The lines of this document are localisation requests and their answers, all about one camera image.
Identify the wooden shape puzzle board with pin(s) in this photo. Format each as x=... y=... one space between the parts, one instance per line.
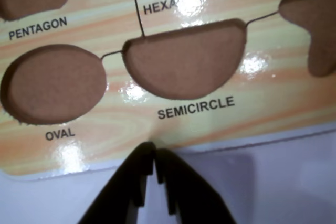
x=105 y=129

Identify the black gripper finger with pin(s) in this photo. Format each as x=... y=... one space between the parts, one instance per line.
x=126 y=182
x=189 y=195

